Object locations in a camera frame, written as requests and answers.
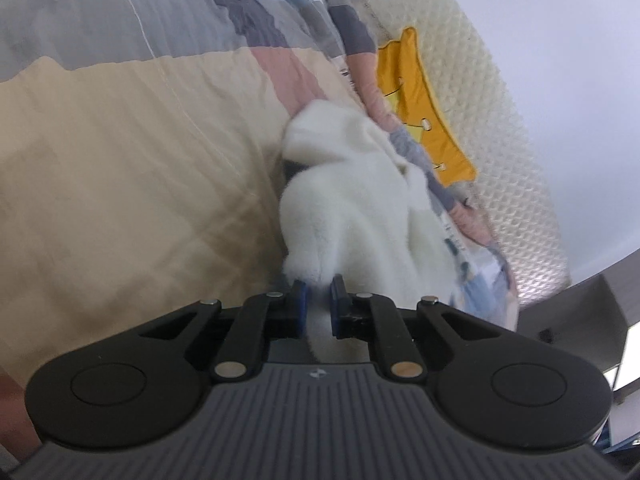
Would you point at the patchwork quilt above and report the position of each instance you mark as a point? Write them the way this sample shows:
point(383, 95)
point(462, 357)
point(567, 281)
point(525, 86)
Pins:
point(125, 160)

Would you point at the yellow pillow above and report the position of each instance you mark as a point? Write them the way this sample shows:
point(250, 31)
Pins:
point(425, 100)

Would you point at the cream blanket with blue stripes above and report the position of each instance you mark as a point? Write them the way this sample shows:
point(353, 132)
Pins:
point(350, 200)

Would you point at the pink and grey long pillow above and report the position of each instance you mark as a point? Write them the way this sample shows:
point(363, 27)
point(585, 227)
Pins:
point(370, 90)

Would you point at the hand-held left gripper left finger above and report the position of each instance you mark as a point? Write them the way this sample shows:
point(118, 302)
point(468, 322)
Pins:
point(299, 310)

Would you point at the grey bedside cabinet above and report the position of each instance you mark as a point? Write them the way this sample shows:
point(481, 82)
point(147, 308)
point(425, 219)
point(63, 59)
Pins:
point(590, 310)

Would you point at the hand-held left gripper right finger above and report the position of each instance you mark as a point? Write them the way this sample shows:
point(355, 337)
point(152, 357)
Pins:
point(337, 310)

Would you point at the cream quilted headboard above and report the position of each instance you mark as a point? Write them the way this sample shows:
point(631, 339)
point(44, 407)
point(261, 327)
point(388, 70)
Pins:
point(490, 110)

